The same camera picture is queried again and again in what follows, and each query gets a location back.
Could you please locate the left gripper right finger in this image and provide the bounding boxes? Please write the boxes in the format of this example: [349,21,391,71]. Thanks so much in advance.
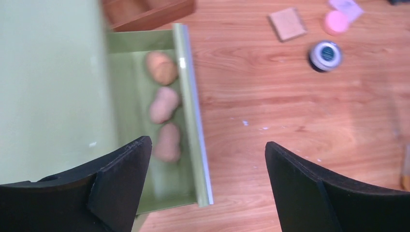
[265,142,410,232]

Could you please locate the tan square compact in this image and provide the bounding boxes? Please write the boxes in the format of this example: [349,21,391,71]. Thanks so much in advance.
[268,7,308,43]

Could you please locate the brown compartment tray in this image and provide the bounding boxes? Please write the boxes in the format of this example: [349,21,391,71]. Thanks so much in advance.
[101,0,196,32]

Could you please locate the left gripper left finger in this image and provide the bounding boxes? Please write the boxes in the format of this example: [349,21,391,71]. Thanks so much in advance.
[0,136,152,232]

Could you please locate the pink round sponge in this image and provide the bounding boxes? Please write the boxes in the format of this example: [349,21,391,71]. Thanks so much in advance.
[323,10,350,36]

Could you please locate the green drawer box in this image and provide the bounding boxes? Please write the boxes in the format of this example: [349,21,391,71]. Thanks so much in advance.
[0,0,214,232]

